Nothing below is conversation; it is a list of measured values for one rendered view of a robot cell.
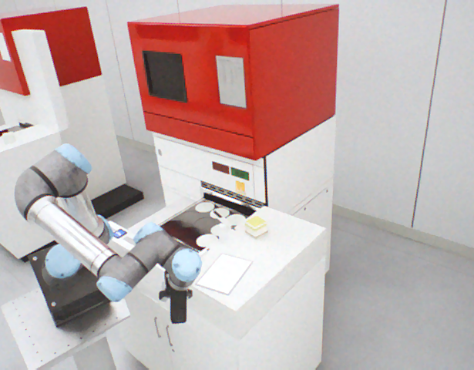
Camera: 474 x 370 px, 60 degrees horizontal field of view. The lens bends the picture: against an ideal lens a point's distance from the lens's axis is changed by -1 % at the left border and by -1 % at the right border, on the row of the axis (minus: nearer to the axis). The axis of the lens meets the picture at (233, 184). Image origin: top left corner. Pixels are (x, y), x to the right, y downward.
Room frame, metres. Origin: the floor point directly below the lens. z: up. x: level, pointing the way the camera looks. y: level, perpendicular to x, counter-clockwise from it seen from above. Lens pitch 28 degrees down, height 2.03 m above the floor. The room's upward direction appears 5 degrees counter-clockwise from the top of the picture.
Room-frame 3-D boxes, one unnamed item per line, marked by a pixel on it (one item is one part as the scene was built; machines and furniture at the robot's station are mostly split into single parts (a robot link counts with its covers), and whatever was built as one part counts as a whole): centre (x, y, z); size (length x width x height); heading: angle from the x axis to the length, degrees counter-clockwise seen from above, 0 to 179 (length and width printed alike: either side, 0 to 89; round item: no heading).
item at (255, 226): (1.51, -0.09, 1.00); 0.07 x 0.07 x 0.07; 35
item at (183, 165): (2.03, 0.14, 1.02); 0.82 x 0.03 x 0.40; 47
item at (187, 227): (1.73, 0.16, 0.90); 0.34 x 0.34 x 0.01; 47
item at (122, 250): (1.51, 0.45, 0.89); 0.55 x 0.09 x 0.14; 47
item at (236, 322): (1.40, -0.06, 0.89); 0.62 x 0.35 x 0.14; 137
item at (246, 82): (2.26, -0.07, 1.52); 0.81 x 0.75 x 0.59; 47
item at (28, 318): (1.30, 0.73, 0.75); 0.45 x 0.44 x 0.13; 127
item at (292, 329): (1.60, 0.17, 0.41); 0.97 x 0.64 x 0.82; 47
